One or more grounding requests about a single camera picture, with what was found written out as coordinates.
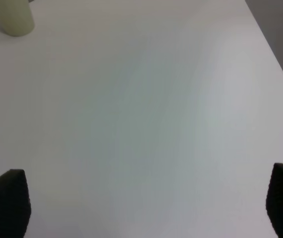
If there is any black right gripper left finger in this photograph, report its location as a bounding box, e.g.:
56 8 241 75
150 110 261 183
0 169 31 238

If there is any pale green plastic cup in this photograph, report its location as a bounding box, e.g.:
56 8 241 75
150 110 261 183
0 0 35 37

